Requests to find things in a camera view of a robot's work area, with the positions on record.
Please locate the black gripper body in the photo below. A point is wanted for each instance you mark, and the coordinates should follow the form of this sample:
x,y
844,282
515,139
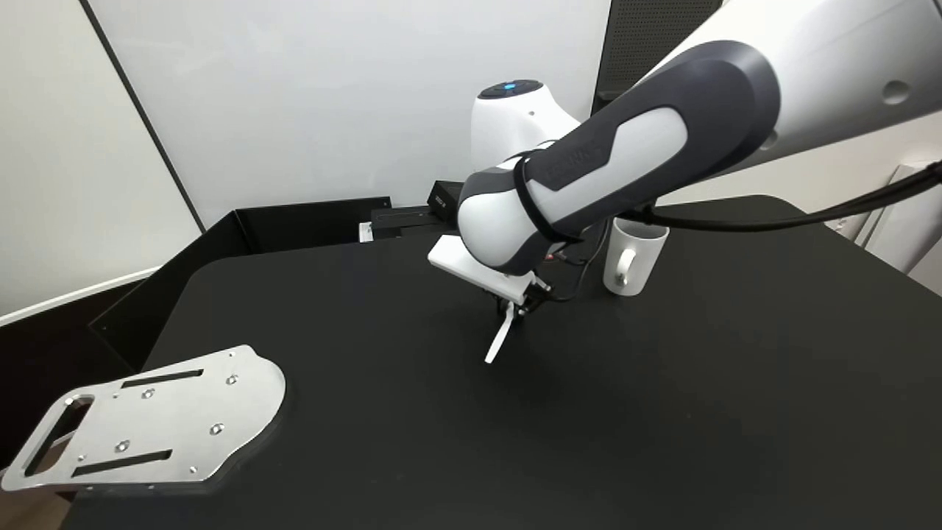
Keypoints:
x,y
568,270

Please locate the white plastic spoon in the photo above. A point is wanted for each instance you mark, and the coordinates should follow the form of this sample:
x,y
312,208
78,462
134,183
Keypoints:
x,y
499,339

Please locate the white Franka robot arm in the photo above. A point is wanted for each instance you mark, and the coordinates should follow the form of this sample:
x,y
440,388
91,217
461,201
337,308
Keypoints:
x,y
688,108

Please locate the white ceramic cup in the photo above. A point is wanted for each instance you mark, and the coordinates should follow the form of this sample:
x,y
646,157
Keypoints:
x,y
635,261

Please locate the small black box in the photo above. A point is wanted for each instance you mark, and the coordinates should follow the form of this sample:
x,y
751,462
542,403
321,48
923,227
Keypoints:
x,y
443,197

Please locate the dark grey partition panel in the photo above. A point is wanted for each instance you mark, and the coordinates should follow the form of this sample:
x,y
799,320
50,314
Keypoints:
x,y
651,39

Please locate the white whiteboard panel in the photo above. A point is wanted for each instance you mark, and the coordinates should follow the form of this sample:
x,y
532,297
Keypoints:
x,y
325,99

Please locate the silver metal mounting plate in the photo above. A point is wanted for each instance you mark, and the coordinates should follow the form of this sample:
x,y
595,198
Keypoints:
x,y
156,416

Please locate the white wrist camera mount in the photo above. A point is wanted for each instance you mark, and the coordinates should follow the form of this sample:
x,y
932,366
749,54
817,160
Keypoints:
x,y
481,270

